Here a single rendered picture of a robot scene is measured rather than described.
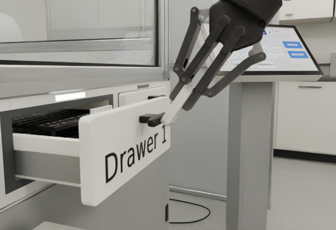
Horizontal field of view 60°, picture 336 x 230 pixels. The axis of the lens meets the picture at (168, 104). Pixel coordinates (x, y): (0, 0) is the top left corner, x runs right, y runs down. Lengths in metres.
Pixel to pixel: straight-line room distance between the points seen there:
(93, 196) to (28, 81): 0.20
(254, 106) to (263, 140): 0.17
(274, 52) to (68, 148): 1.12
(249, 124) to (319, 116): 2.08
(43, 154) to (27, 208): 0.11
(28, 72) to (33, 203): 0.20
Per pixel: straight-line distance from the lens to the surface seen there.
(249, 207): 1.50
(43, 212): 0.53
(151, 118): 0.43
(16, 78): 0.45
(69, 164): 0.40
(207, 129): 2.22
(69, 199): 0.57
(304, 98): 3.37
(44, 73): 0.49
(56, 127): 0.46
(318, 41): 4.08
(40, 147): 0.43
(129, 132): 0.44
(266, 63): 1.30
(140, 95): 0.75
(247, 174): 1.43
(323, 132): 3.43
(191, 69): 0.43
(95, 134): 0.36
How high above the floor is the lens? 0.98
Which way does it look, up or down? 7 degrees down
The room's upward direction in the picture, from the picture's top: straight up
